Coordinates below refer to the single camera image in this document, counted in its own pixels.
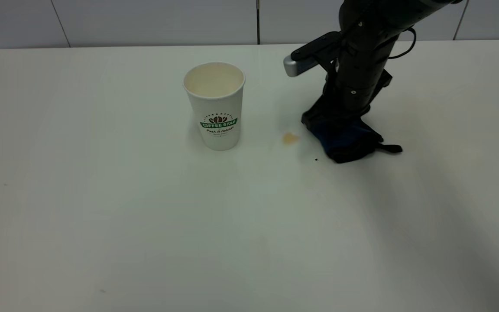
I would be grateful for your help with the brown coffee spill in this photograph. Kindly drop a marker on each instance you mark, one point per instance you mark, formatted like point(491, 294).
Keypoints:
point(290, 138)

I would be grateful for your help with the white paper coffee cup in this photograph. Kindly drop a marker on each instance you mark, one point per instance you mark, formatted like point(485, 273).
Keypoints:
point(217, 112)

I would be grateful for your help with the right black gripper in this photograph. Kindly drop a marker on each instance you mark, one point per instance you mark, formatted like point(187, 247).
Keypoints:
point(358, 78)

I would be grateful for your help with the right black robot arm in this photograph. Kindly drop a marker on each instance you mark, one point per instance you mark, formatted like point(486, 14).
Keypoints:
point(375, 17)

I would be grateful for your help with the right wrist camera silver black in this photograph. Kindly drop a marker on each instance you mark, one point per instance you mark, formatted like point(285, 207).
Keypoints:
point(310, 56)

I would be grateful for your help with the blue cloth with black trim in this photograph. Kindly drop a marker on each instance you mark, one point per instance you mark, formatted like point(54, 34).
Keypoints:
point(347, 138)

